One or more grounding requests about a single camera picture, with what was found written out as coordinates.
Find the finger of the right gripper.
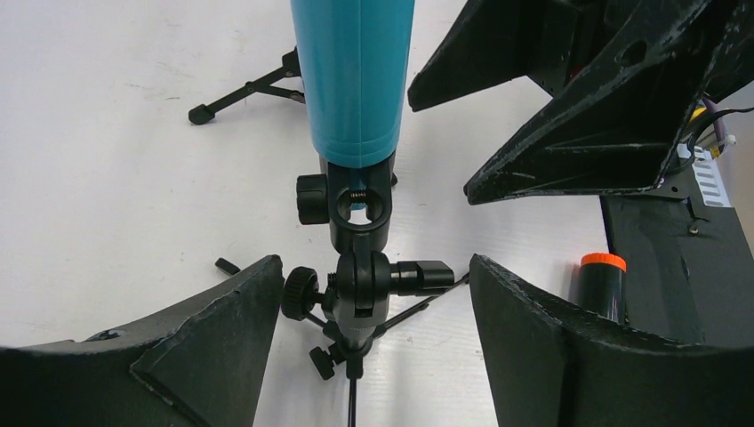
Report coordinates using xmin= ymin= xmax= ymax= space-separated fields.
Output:
xmin=407 ymin=0 xmax=590 ymax=111
xmin=464 ymin=1 xmax=753 ymax=205

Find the blue toy microphone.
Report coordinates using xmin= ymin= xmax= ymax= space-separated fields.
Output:
xmin=291 ymin=0 xmax=414 ymax=169

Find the black tripod clip stand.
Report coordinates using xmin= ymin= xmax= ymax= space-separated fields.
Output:
xmin=188 ymin=48 xmax=472 ymax=427

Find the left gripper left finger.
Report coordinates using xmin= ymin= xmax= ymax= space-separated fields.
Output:
xmin=1 ymin=255 xmax=284 ymax=426

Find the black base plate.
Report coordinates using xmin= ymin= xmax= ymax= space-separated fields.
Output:
xmin=600 ymin=170 xmax=753 ymax=348

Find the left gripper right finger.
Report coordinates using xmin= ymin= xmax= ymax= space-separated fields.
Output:
xmin=469 ymin=254 xmax=753 ymax=426

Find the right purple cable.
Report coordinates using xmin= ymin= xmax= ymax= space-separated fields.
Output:
xmin=697 ymin=97 xmax=728 ymax=140

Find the right white cable duct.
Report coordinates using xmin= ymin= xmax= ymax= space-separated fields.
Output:
xmin=691 ymin=147 xmax=733 ymax=208

